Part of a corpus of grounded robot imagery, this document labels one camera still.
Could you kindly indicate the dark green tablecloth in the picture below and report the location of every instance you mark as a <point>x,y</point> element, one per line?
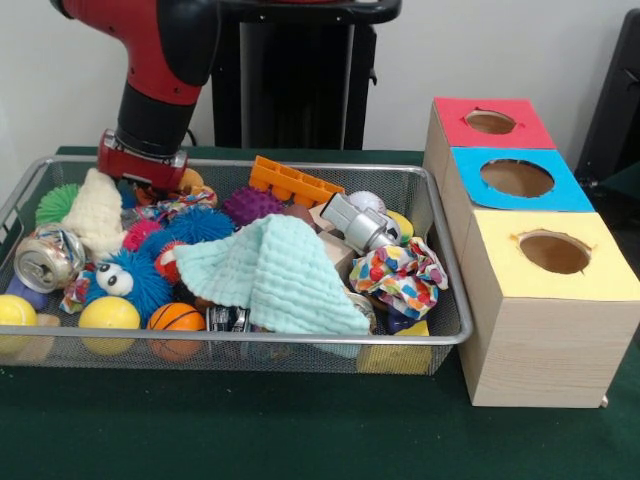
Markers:
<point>300,430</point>

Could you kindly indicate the blue spiky toy with eyes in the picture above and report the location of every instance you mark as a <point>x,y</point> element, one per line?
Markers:
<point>200,225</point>
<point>140,285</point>

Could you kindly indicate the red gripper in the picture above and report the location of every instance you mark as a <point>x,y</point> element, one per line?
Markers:
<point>145,172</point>

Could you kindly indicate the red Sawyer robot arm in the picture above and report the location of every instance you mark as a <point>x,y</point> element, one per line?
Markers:
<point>165,60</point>

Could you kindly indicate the crushed silver drink can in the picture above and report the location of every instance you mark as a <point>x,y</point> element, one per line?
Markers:
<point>47,262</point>

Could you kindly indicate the small basketball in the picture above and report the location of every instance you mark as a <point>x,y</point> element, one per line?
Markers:
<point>176,319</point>

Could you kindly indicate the polka dot crumpled wrapper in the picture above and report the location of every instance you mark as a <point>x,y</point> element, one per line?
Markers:
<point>400,277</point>

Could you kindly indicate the mint muslin cloth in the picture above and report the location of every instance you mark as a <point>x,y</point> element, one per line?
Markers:
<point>280,270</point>

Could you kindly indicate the wooden three-hole box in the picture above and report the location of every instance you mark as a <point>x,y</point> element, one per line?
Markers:
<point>540,350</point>

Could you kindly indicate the black chair back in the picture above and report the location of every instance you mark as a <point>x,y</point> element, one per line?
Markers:
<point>617,100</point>

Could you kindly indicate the silver mesh bin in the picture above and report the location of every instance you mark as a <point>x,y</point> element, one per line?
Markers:
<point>440,300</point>

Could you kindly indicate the cream muslin cloth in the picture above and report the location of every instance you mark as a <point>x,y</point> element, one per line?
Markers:
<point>97,215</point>

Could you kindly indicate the purple spiky ball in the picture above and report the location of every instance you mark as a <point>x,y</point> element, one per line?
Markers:
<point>252,207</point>

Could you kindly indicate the orange plastic tray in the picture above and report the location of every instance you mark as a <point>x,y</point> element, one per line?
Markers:
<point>290,177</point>

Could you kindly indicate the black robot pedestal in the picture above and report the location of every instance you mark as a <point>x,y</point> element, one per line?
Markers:
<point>300,75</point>

